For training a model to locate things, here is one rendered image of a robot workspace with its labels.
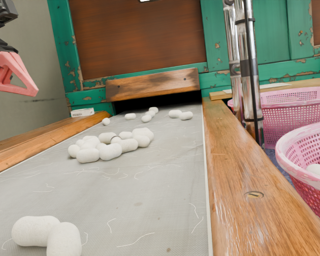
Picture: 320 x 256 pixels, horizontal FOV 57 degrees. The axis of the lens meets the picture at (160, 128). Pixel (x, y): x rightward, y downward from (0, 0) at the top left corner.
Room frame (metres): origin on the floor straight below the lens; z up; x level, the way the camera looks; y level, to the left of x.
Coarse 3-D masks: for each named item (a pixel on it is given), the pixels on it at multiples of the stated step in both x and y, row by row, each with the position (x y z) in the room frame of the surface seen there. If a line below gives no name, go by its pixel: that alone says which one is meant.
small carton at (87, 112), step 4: (88, 108) 0.90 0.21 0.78; (92, 108) 0.91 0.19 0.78; (72, 112) 0.89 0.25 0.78; (76, 112) 0.89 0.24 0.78; (80, 112) 0.89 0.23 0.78; (84, 112) 0.88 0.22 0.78; (88, 112) 0.88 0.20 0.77; (92, 112) 0.90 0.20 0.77; (72, 116) 0.89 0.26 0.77; (76, 116) 0.89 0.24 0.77; (80, 116) 0.89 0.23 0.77
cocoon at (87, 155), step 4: (92, 148) 0.41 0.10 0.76; (80, 152) 0.41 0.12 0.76; (84, 152) 0.41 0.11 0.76; (88, 152) 0.41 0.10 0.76; (92, 152) 0.41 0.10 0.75; (96, 152) 0.41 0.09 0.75; (76, 156) 0.41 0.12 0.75; (80, 156) 0.41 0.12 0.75; (84, 156) 0.41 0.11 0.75; (88, 156) 0.41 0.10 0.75; (92, 156) 0.41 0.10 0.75; (96, 156) 0.41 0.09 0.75; (80, 160) 0.41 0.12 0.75; (84, 160) 0.41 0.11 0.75; (88, 160) 0.41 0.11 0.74; (92, 160) 0.41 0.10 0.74; (96, 160) 0.41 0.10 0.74
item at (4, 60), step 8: (0, 56) 0.49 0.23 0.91; (8, 56) 0.50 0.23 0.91; (0, 64) 0.49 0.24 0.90; (8, 64) 0.49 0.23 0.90; (16, 64) 0.50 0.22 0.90; (0, 72) 0.50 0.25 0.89; (16, 72) 0.50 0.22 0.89; (0, 80) 0.50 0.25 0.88; (24, 80) 0.50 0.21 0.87; (0, 88) 0.50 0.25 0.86; (8, 88) 0.50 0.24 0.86; (16, 88) 0.50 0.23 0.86; (32, 88) 0.50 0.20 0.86; (32, 96) 0.50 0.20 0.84
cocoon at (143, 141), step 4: (136, 136) 0.47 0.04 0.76; (140, 136) 0.46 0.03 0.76; (144, 136) 0.46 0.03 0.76; (136, 140) 0.46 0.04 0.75; (140, 140) 0.45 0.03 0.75; (144, 140) 0.45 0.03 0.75; (148, 140) 0.45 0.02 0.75; (140, 144) 0.45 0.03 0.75; (144, 144) 0.45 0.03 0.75; (148, 144) 0.45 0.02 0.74
